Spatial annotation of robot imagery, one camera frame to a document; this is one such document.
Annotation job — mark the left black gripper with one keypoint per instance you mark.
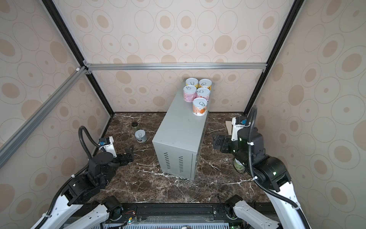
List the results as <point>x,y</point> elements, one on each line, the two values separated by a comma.
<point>127,159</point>

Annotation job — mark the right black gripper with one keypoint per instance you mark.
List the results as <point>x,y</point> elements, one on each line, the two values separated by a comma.
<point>226,140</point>

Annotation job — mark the green label can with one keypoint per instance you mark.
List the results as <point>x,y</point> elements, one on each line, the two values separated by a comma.
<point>239,167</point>

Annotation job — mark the red label can front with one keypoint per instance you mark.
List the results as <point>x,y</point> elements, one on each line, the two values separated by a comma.
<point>199,106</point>

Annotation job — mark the pink label can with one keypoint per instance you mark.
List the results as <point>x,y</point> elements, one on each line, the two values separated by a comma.
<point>189,93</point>
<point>203,92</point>

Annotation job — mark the orange label can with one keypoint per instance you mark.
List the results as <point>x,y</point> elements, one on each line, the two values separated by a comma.
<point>205,83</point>

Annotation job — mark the yellow label can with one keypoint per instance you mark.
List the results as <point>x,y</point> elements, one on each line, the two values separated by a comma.
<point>192,82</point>

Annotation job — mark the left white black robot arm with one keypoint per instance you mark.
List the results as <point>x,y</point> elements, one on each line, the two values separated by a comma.
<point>75,192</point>

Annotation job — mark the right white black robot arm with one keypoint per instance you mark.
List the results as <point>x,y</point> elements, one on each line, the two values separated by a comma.
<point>269,173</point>

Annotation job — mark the wooden spatula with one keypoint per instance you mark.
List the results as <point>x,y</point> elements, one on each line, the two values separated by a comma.
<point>229,127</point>

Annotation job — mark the teal label can left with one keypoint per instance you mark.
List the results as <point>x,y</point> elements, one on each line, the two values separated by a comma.
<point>140,136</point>

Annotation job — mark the grey metal cabinet box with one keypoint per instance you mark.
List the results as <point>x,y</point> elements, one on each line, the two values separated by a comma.
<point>179,138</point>

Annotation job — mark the left diagonal aluminium bar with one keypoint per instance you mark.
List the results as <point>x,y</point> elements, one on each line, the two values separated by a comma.
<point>18,138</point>

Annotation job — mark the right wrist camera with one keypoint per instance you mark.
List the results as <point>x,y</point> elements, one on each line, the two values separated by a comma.
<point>238,122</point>

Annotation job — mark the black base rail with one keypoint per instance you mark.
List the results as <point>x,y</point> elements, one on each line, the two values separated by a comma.
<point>173,216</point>

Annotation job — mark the horizontal aluminium frame bar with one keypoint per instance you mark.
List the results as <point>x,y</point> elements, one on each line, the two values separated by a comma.
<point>175,66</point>

